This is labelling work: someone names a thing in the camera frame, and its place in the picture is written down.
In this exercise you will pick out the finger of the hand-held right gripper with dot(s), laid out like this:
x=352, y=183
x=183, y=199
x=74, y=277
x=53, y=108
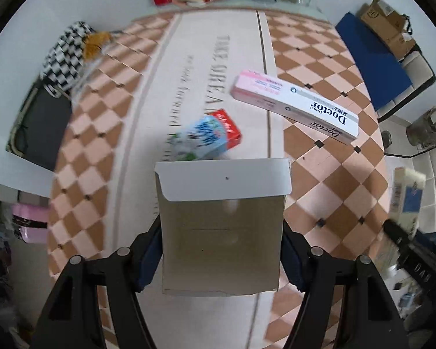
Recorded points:
x=396, y=232

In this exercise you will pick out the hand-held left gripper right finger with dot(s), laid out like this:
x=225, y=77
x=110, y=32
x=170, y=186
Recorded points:
x=294, y=261

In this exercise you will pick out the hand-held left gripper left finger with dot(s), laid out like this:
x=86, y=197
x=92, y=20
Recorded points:
x=150, y=261

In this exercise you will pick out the blue and white medicine box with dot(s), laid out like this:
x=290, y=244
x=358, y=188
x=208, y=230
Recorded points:
x=408, y=196

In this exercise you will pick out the brown cardboard box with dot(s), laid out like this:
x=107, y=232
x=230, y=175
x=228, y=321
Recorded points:
x=221, y=232

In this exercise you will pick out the white padded chair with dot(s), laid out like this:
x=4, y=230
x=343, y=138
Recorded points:
x=434, y=163

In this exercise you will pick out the dumbbells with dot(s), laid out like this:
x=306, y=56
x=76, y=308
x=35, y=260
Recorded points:
x=387, y=140

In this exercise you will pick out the pink suitcase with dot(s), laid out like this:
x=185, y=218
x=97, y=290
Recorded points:
x=31, y=223

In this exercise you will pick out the small milk carton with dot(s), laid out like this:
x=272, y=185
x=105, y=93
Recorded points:
x=207, y=136

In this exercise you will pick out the checkered tablecloth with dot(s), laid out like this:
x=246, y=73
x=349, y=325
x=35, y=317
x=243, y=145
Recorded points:
x=138, y=123

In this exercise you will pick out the pink toothpaste box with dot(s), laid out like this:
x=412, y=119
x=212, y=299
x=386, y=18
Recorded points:
x=294, y=107

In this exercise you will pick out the brown shipping carton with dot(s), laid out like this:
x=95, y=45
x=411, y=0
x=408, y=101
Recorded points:
x=385, y=25

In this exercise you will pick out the black and white checkered cloth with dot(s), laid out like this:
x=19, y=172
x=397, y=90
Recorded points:
x=63, y=61

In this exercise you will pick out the orange net bag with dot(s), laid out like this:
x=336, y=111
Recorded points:
x=96, y=43

